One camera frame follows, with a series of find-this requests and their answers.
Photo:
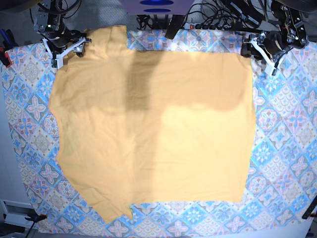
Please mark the orange black clamp bottom left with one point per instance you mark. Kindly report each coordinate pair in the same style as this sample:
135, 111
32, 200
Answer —
34, 218

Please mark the white rail bottom left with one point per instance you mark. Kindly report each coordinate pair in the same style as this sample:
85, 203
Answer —
16, 212

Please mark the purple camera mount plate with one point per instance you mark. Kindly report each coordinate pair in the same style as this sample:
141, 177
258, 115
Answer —
139, 7

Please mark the black clamp top centre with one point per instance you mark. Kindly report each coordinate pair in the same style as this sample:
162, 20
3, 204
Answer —
174, 25

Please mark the white power strip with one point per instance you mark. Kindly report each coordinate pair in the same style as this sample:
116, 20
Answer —
192, 26

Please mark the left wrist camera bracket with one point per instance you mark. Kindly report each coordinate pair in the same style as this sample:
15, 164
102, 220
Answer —
271, 65

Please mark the yellow T-shirt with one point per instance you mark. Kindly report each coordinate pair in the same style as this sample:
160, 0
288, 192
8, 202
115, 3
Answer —
151, 126

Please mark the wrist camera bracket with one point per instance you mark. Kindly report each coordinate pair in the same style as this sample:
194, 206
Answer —
57, 59
271, 65

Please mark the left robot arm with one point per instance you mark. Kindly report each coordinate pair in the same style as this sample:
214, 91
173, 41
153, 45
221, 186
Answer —
290, 24

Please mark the blue handled tools left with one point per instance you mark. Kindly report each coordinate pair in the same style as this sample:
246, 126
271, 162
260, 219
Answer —
8, 39

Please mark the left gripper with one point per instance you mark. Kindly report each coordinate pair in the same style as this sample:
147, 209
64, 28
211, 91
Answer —
270, 41

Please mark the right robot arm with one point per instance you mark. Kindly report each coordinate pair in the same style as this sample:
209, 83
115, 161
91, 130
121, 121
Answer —
48, 22

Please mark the black clamp right edge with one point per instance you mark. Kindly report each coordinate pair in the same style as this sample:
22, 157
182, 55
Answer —
309, 212

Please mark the red clamp left edge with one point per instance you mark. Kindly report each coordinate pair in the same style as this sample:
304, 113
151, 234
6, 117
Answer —
4, 58

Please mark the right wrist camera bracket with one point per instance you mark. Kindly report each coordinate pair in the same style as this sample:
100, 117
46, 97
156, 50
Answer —
57, 59

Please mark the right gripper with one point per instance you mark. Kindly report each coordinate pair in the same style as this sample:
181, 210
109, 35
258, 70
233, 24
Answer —
58, 40

